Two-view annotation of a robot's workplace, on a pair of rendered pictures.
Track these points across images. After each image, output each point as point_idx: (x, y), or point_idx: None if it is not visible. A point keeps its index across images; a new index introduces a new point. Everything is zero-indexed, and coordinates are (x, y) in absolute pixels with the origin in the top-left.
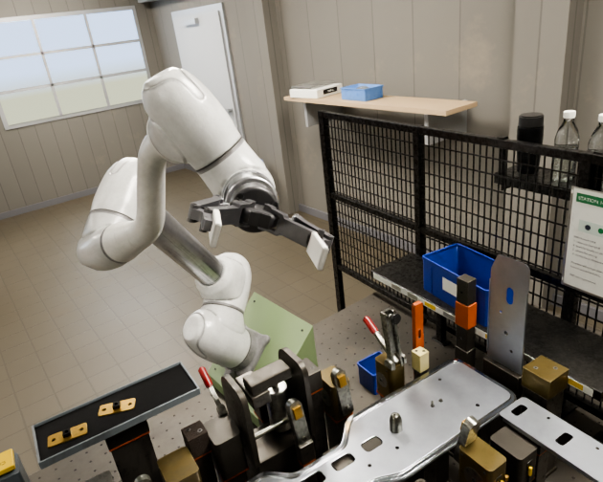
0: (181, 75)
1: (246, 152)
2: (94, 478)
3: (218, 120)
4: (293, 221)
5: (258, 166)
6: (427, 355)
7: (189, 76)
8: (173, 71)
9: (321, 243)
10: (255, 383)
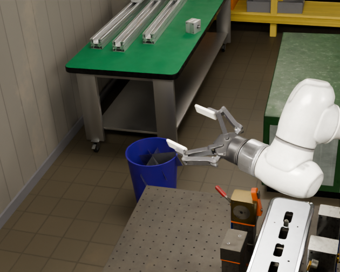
0: (301, 85)
1: (273, 145)
2: (335, 247)
3: (281, 117)
4: (203, 149)
5: (266, 155)
6: None
7: (300, 88)
8: (305, 81)
9: (172, 141)
10: None
